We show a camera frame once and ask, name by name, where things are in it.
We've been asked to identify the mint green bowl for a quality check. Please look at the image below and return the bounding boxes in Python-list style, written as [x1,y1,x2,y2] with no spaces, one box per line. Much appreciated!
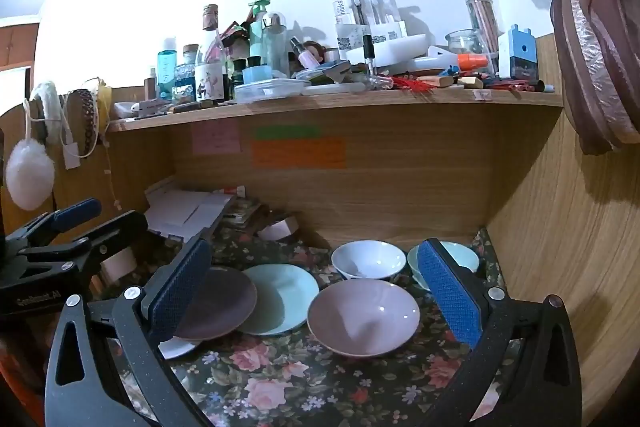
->
[407,241,480,293]

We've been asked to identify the corked glass jar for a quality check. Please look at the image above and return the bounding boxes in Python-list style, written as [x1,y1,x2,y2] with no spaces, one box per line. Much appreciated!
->
[172,44,201,102]

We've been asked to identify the mint green plate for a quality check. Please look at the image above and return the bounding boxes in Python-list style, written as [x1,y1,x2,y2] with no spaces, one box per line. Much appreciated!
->
[235,264,320,337]

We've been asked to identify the white cord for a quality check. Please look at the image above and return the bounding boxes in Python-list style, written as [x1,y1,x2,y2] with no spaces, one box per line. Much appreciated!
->
[102,137,123,210]

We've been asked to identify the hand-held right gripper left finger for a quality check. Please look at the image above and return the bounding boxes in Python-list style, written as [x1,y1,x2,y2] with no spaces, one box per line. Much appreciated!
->
[44,237,214,427]

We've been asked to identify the white storage box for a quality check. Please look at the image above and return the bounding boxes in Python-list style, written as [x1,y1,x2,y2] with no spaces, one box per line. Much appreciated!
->
[345,33,427,66]

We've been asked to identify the wooden cabinet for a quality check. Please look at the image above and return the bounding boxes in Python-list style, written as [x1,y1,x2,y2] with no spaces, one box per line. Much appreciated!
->
[0,19,41,70]

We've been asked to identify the white bowl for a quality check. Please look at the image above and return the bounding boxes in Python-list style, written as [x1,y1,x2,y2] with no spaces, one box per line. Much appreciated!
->
[331,240,407,281]

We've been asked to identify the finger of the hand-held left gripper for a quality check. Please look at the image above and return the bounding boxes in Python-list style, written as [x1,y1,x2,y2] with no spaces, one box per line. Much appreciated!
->
[9,198,104,254]
[65,212,150,279]

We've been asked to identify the pink bowl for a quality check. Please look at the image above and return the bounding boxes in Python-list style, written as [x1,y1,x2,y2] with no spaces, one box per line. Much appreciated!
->
[307,279,421,358]

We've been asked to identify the blue liquid bottle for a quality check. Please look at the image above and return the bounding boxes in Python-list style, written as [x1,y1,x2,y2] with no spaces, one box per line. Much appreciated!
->
[156,38,179,100]

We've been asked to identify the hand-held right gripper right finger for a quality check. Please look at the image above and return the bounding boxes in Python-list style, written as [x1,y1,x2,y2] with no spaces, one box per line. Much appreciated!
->
[416,237,585,427]

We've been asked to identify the empty glass jar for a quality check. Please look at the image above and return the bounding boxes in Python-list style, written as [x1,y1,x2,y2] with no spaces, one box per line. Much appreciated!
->
[445,29,493,65]

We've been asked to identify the mauve plate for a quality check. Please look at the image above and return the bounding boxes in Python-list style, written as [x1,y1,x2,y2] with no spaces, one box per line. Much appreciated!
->
[172,266,258,342]

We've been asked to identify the white fluffy pompom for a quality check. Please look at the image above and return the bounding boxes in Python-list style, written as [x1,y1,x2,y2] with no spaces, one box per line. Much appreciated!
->
[5,139,56,211]

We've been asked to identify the coloured sticky notes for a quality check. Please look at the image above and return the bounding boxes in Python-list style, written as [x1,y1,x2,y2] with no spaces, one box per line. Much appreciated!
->
[251,138,347,170]

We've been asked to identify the floral tablecloth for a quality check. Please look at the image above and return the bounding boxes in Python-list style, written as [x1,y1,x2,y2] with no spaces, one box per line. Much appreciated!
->
[85,202,521,427]

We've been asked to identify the blue pencil sharpener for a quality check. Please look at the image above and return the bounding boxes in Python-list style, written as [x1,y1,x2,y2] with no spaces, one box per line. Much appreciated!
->
[500,24,538,80]

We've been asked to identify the stack of white papers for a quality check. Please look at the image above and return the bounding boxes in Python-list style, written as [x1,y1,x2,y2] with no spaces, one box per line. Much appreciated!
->
[144,184,238,243]

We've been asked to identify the green sticky note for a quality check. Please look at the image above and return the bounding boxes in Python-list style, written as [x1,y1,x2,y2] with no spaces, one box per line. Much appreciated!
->
[252,125,321,140]

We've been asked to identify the clear silver-capped bottle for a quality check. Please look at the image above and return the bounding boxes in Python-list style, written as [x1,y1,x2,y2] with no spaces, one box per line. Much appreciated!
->
[261,12,291,78]

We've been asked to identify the clear labelled glass bottle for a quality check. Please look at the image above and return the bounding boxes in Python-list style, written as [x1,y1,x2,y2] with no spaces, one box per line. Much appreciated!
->
[194,4,226,102]

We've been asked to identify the green pump bottle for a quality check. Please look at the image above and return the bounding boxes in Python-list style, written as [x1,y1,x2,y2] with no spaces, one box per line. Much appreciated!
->
[248,0,273,58]

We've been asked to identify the red tassel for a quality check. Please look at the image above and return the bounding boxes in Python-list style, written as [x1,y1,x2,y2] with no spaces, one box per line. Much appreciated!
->
[390,76,436,95]

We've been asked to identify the white orange-capped bottle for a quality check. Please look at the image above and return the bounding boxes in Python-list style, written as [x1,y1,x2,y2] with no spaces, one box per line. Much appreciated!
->
[427,47,488,72]

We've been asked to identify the pink sticky note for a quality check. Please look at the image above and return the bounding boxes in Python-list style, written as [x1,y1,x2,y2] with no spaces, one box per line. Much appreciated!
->
[192,123,242,155]

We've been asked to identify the stack of cards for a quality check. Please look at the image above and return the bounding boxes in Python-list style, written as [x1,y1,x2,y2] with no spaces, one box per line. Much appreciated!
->
[220,199,266,228]

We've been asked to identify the brown beaded headband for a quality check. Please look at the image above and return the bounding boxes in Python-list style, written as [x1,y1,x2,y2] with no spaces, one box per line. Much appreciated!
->
[65,88,101,158]

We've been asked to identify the pink spray bottle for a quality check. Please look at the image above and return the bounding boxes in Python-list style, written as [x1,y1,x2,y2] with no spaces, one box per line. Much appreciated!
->
[290,36,321,70]

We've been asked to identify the clear tube of pencils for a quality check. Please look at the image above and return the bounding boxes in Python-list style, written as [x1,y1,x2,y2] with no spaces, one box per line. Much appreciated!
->
[464,0,501,75]

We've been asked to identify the white fluffy headband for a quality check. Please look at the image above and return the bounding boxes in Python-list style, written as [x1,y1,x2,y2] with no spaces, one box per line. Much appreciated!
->
[27,80,66,148]

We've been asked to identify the clear plastic lidded container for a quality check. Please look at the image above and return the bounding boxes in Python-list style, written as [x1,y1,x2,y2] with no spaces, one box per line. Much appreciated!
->
[234,78,307,104]

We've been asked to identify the black-capped nail polish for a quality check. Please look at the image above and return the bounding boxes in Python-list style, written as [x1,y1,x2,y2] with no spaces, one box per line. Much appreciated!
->
[362,34,376,78]

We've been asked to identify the white toy plane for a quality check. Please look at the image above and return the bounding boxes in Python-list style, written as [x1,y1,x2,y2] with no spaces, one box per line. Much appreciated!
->
[114,99,173,118]

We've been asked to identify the packaged brush set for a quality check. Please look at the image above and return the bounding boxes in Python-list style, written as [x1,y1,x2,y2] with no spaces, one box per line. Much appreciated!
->
[332,0,407,38]

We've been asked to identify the silver box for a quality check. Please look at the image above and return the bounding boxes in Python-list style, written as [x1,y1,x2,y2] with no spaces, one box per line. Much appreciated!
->
[256,216,300,242]

